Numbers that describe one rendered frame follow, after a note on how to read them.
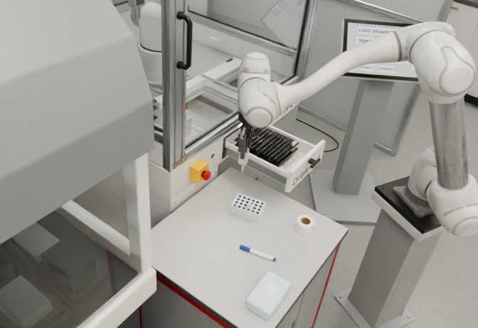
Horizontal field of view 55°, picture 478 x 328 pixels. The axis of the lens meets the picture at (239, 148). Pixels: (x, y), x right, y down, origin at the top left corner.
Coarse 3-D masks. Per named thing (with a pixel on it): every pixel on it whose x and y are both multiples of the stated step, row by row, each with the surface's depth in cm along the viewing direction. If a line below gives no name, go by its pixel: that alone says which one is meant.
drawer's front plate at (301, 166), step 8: (320, 144) 196; (312, 152) 191; (320, 152) 199; (304, 160) 186; (296, 168) 181; (304, 168) 190; (288, 176) 181; (296, 176) 185; (304, 176) 195; (288, 184) 183; (296, 184) 189; (288, 192) 185
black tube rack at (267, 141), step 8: (256, 128) 207; (256, 136) 202; (264, 136) 203; (272, 136) 203; (280, 136) 203; (256, 144) 196; (264, 144) 197; (272, 144) 198; (280, 144) 198; (288, 144) 199; (256, 152) 195; (264, 152) 192; (272, 152) 194; (280, 152) 193; (272, 160) 193; (280, 160) 195
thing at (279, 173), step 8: (264, 128) 212; (272, 128) 209; (232, 136) 202; (288, 136) 206; (232, 144) 196; (304, 144) 203; (312, 144) 201; (232, 152) 197; (296, 152) 205; (304, 152) 205; (248, 160) 193; (256, 160) 190; (264, 160) 189; (288, 160) 200; (296, 160) 201; (256, 168) 192; (264, 168) 189; (272, 168) 187; (280, 168) 195; (288, 168) 196; (272, 176) 189; (280, 176) 186
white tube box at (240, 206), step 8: (240, 200) 183; (248, 200) 185; (256, 200) 184; (232, 208) 180; (240, 208) 179; (248, 208) 180; (256, 208) 180; (264, 208) 182; (248, 216) 179; (256, 216) 178
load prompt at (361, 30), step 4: (360, 28) 245; (364, 28) 245; (368, 28) 245; (372, 28) 245; (376, 28) 245; (380, 28) 245; (384, 28) 246; (388, 28) 246; (392, 28) 246; (396, 28) 246; (356, 32) 245; (360, 32) 245; (364, 32) 245; (368, 32) 245; (372, 32) 245; (376, 32) 245; (380, 32) 245; (384, 32) 245; (388, 32) 246
